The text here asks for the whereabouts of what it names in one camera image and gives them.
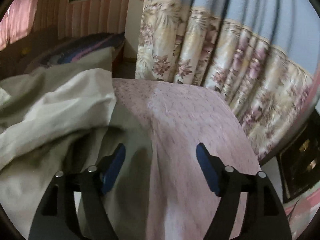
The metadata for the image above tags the olive and white jacket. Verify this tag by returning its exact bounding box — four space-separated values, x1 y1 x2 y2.
1 48 152 239

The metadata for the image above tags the dark bed with brown headboard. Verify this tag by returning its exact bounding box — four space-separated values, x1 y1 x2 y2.
1 27 123 80

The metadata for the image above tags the white wardrobe with decals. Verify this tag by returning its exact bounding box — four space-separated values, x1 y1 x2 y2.
123 0 144 61

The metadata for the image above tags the striped dark blanket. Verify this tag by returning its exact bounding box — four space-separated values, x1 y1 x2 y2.
25 33 125 72

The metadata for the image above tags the dark framed object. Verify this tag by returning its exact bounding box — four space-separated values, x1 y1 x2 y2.
276 125 320 204

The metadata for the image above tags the pink window curtain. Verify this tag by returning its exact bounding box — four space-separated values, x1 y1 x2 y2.
1 0 38 50

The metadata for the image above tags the blue floral curtain right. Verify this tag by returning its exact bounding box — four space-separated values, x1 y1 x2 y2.
135 0 319 160

